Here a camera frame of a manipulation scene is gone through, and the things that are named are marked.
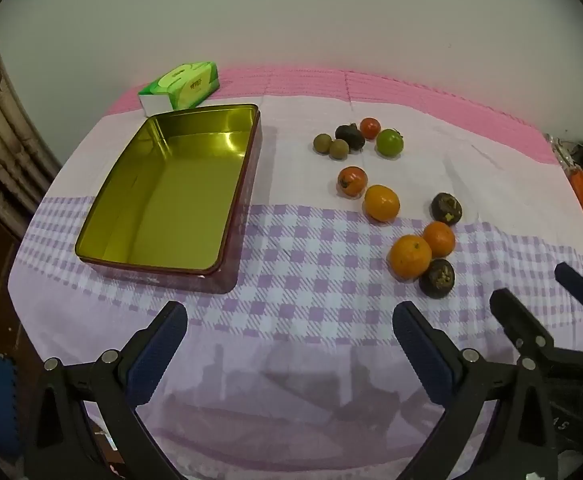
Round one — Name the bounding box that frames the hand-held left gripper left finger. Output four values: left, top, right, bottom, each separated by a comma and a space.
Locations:
25, 301, 188, 480

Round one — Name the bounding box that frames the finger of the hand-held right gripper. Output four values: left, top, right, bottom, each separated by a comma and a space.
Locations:
490, 289, 556, 358
554, 262, 583, 322

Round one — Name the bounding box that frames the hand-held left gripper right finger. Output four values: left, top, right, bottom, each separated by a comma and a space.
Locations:
393, 301, 557, 480

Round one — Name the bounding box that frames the dark water chestnut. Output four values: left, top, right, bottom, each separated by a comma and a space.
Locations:
418, 258, 456, 300
431, 192, 463, 225
335, 123, 367, 152

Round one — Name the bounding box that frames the orange mandarin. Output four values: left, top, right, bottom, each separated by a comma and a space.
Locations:
423, 221, 457, 258
389, 234, 433, 281
363, 185, 401, 222

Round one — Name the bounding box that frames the maroon tin box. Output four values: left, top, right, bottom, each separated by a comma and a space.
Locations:
74, 104, 262, 291

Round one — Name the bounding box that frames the red-orange tomato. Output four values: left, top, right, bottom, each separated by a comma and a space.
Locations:
337, 166, 369, 198

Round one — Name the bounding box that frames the green tomato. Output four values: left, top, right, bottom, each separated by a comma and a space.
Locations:
375, 128, 405, 157

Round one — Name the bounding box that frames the pile of clutter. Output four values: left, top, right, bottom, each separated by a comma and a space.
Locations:
545, 132, 583, 177

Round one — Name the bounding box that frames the pink and purple checked tablecloth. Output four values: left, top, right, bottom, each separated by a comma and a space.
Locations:
7, 66, 583, 480

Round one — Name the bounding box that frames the beige ribbed curtain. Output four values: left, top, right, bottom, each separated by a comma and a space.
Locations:
0, 20, 63, 243

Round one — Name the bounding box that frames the green tissue pack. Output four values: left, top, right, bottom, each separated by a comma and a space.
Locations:
138, 61, 220, 117

